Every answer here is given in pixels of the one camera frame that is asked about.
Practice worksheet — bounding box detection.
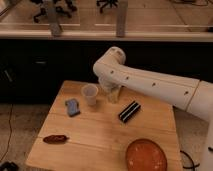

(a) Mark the metal post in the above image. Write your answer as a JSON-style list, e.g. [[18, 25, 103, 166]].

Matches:
[[44, 0, 62, 37], [116, 0, 128, 37]]

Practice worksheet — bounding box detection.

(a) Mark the black object on floor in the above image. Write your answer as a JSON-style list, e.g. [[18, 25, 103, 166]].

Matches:
[[0, 162, 19, 171]]

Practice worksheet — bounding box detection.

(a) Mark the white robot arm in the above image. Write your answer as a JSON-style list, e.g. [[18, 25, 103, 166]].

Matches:
[[93, 46, 213, 171]]

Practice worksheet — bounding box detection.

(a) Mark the right metal post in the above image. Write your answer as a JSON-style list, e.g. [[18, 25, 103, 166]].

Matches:
[[116, 0, 128, 37]]

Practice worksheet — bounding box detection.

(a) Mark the left office chair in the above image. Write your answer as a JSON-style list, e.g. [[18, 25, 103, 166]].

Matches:
[[29, 0, 77, 23]]

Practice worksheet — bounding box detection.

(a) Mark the left metal post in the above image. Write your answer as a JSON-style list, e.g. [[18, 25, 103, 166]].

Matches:
[[44, 0, 62, 37]]

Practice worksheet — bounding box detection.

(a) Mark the right office chair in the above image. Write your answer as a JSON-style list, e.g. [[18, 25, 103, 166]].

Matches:
[[96, 0, 118, 13]]

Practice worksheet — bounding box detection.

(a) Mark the thin left floor cable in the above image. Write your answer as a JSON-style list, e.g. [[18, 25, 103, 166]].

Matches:
[[0, 103, 14, 164]]

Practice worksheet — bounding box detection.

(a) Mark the office chair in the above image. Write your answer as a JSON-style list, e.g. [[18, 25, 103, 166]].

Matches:
[[96, 0, 118, 13], [29, 0, 77, 23]]

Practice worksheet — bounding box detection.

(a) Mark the blue sponge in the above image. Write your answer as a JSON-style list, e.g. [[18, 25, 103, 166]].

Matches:
[[65, 99, 80, 117]]

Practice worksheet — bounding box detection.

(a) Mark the black striped box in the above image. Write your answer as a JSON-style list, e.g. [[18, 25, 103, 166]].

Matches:
[[118, 101, 141, 123]]

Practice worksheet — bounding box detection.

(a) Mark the dark red chili pepper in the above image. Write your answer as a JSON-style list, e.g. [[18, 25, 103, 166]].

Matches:
[[43, 135, 68, 144]]

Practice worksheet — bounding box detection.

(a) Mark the black floor cable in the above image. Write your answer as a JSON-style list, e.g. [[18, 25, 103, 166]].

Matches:
[[179, 149, 201, 170]]

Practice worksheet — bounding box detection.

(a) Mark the small cream bottle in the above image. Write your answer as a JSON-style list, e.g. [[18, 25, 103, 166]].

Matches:
[[107, 87, 121, 104]]

